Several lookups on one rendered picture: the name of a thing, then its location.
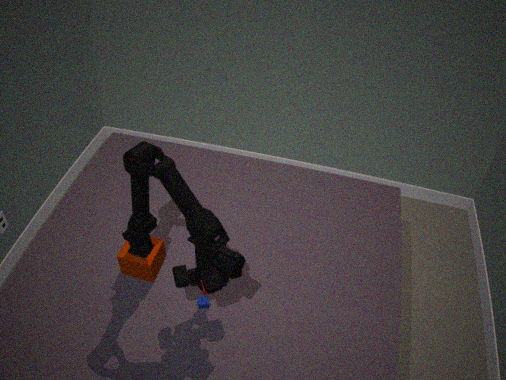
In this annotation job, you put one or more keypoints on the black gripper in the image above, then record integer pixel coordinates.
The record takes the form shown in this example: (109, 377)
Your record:
(182, 276)

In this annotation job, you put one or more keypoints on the blue block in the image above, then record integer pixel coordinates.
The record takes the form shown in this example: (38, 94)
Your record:
(203, 302)

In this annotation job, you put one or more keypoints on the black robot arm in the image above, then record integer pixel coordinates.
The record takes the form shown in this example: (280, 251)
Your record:
(201, 223)

